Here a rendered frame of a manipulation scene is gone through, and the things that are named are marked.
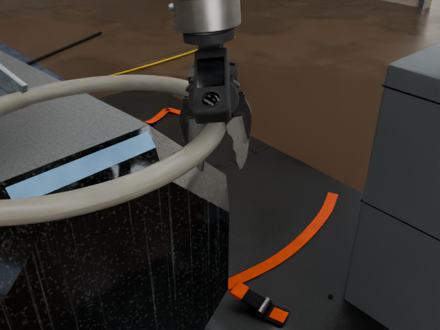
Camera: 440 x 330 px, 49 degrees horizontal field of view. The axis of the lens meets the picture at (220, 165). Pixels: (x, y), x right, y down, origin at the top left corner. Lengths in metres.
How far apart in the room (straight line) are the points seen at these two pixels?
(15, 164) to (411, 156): 0.95
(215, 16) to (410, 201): 0.91
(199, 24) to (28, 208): 0.30
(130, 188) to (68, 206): 0.07
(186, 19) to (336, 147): 2.05
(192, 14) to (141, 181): 0.22
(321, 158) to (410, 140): 1.23
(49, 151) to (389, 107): 0.84
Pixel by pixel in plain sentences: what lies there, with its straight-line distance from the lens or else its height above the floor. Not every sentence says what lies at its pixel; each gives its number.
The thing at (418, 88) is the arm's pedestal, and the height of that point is 0.81.
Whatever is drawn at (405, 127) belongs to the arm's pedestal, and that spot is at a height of 0.70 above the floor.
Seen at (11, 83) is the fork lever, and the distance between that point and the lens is 1.00.
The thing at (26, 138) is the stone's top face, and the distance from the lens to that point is 1.05.
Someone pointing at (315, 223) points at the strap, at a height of 0.02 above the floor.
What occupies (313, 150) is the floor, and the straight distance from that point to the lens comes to 2.58.
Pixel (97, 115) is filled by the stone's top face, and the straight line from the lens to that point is 1.10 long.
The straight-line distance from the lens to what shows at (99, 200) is 0.56.
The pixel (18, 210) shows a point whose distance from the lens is 0.57.
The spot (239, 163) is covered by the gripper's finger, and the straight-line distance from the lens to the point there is 0.73.
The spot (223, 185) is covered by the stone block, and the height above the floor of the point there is 0.57.
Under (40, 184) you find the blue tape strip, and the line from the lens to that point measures 0.93.
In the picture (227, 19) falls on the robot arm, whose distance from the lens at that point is 0.65.
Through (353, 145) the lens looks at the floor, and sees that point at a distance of 2.68.
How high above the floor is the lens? 1.27
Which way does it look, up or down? 32 degrees down
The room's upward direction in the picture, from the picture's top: straight up
